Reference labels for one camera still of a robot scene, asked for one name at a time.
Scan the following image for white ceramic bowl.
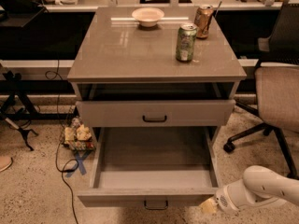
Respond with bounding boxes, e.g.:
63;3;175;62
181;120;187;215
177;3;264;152
132;7;164;27

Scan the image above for grey drawer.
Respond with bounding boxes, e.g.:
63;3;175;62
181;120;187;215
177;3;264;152
76;100;235;127
78;127;220;207

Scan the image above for black drawer handle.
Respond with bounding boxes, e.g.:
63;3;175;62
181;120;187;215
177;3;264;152
142;116;167;123
143;201;169;211

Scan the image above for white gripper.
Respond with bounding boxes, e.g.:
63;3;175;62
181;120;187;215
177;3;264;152
199;179;285;214

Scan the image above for grey drawer cabinet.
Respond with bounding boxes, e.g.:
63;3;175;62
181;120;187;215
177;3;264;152
68;7;246;144

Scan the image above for green soda can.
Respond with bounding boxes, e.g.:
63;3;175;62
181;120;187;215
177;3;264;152
176;23;197;62

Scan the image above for black tripod stand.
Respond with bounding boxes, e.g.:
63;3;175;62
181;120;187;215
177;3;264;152
0;66;78;152

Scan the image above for black lower drawer handle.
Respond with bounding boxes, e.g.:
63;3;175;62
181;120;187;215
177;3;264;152
143;201;169;211

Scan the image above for colourful snack bag pile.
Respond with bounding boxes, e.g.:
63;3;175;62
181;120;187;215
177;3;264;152
63;117;95;151

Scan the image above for black upper drawer handle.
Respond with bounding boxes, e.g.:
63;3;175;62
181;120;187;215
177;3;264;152
142;116;167;123

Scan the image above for grey office chair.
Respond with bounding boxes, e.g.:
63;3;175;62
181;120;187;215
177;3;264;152
223;0;299;179

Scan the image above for black floor cable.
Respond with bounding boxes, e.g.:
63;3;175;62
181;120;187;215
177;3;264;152
45;58;80;224

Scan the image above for orange soda can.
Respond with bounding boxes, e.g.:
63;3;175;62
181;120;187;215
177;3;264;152
194;5;214;39

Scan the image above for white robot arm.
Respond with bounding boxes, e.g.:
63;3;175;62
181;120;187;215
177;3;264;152
199;165;299;214

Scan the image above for beige shoe tip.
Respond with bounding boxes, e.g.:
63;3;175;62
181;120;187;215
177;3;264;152
0;156;13;172

